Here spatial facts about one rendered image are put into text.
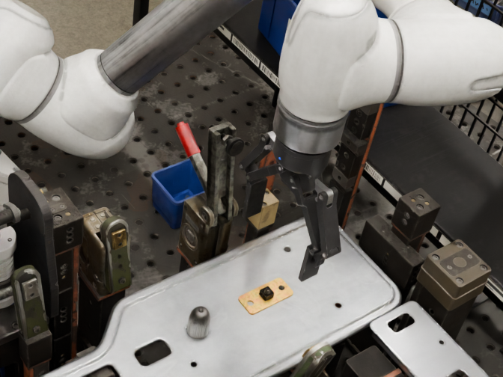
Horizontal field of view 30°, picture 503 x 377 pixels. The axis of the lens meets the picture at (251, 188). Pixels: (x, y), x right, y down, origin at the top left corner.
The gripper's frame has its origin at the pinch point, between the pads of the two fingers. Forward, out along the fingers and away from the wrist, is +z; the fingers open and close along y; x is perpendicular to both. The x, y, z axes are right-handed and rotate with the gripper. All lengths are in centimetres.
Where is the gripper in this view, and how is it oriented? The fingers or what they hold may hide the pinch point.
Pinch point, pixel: (280, 239)
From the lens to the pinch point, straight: 134.8
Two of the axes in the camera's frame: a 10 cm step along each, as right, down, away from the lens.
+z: -1.4, 7.0, 7.0
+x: -8.0, 3.3, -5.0
